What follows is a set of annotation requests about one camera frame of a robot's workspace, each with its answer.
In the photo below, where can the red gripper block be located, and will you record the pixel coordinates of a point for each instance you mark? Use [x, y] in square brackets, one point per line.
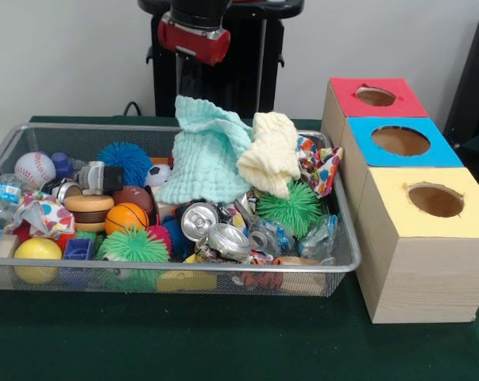
[193, 41]

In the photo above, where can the mint green cloth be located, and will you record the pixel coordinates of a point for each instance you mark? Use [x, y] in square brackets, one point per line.
[207, 155]

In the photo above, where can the cream yellow cloth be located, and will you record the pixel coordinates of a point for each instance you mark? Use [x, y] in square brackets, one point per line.
[271, 155]

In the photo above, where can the polka dot colourful cloth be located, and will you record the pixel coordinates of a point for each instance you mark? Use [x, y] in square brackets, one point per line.
[318, 163]

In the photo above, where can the clear shallow mesh bin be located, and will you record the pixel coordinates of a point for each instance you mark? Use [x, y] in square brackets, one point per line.
[338, 214]

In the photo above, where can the wooden box with three holes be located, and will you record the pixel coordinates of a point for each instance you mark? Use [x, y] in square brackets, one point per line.
[414, 270]

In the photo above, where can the blue spiky ball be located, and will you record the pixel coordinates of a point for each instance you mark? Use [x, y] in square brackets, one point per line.
[126, 163]

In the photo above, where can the silver can with dark rim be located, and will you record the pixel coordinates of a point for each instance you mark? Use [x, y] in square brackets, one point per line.
[199, 220]

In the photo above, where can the orange basketball toy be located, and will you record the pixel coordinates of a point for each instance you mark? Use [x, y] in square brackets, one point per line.
[126, 218]

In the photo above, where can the large green spiky ball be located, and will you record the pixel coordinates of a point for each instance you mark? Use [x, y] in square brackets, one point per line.
[289, 208]

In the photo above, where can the burger toy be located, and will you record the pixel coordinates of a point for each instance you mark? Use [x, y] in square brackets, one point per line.
[89, 213]

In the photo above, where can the crushed silver can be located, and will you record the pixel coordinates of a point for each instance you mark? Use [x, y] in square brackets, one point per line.
[227, 240]

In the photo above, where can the white baseball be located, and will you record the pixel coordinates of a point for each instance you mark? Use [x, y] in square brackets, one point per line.
[34, 169]

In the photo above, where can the plain yellow ball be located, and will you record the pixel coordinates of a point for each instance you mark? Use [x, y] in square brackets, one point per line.
[37, 255]

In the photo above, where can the black chair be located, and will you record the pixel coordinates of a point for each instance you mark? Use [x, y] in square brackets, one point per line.
[473, 87]

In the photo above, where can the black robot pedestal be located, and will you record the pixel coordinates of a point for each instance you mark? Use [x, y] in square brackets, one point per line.
[255, 79]

